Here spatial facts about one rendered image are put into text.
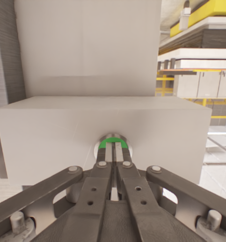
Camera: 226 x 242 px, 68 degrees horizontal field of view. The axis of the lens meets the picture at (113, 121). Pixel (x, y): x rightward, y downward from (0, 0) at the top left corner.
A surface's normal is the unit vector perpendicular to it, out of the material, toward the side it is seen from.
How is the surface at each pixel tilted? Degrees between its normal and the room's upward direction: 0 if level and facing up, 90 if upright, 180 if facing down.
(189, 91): 90
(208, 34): 90
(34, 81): 90
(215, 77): 90
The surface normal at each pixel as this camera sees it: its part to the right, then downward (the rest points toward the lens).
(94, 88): 0.02, 0.27
